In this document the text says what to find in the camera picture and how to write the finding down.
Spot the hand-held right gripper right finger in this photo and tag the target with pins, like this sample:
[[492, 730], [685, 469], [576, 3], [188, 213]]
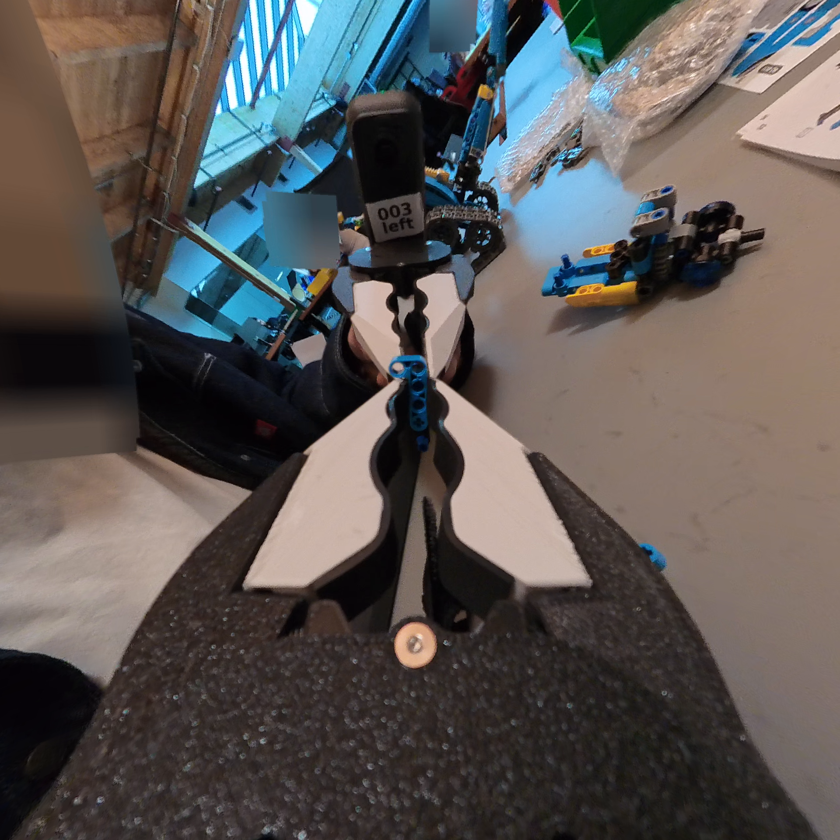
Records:
[[518, 518]]

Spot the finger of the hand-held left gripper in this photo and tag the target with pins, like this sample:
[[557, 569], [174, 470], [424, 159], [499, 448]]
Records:
[[374, 315], [446, 315]]

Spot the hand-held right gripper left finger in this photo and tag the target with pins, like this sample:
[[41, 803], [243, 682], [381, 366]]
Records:
[[315, 518]]

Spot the blue L-shaped beam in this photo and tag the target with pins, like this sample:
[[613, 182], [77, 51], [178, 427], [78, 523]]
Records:
[[413, 400]]

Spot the blue yellow brick assembly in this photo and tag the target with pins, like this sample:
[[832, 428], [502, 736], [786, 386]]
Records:
[[630, 269]]

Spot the person's left hand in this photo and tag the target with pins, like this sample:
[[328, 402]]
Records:
[[364, 361]]

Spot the built blue robot model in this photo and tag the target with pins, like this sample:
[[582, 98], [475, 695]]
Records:
[[469, 213]]

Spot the blue straight beam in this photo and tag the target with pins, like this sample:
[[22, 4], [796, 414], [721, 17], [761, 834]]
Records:
[[653, 556]]

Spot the clear bag of track links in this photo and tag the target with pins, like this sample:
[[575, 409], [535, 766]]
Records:
[[538, 144]]

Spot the striped skylight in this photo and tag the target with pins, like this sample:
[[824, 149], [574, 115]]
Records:
[[262, 52]]

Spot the white shirt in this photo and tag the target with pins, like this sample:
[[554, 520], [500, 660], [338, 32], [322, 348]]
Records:
[[98, 558]]

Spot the green plastic bin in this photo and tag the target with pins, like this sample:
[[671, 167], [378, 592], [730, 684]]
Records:
[[604, 33]]

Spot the crinkled clear plastic bag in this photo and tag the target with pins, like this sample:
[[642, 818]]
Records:
[[669, 79]]

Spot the blue sticker sheet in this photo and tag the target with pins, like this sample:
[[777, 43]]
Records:
[[761, 72]]

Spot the open instruction booklet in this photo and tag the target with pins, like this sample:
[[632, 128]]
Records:
[[800, 124]]

